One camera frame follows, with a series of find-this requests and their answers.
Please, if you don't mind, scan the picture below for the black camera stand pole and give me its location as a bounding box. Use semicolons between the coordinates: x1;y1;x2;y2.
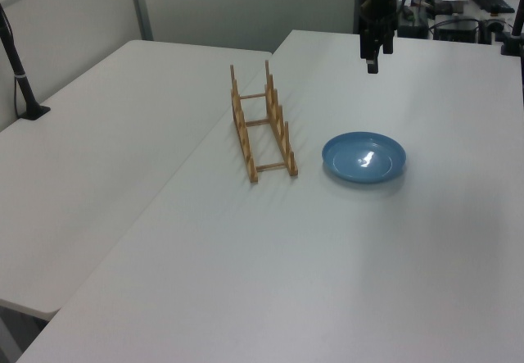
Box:
0;3;52;123

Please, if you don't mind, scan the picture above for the blue round plate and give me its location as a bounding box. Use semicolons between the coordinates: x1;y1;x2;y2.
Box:
321;131;408;185

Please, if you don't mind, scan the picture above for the wooden plate rack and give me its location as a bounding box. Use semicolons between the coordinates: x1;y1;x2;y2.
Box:
228;59;300;184

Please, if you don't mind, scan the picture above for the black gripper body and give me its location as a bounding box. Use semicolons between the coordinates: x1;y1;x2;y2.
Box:
354;0;400;48

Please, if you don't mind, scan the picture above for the black table clamp mount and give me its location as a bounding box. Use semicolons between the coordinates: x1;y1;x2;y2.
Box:
498;0;524;57

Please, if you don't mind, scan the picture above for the black electronics box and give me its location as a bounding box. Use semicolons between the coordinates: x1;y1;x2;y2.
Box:
432;18;481;43

